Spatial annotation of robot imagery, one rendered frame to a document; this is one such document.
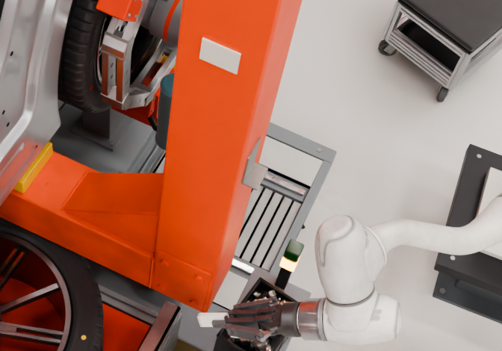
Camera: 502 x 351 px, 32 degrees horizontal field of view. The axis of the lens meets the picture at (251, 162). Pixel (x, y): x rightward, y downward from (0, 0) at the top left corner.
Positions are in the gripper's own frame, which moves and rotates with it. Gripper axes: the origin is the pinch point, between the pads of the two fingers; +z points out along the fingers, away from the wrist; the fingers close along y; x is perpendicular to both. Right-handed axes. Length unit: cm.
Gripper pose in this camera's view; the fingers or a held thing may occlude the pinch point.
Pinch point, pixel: (214, 320)
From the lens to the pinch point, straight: 198.4
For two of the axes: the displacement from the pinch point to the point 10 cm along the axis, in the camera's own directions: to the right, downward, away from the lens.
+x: -2.4, -8.4, -4.9
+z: -9.4, 0.7, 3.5
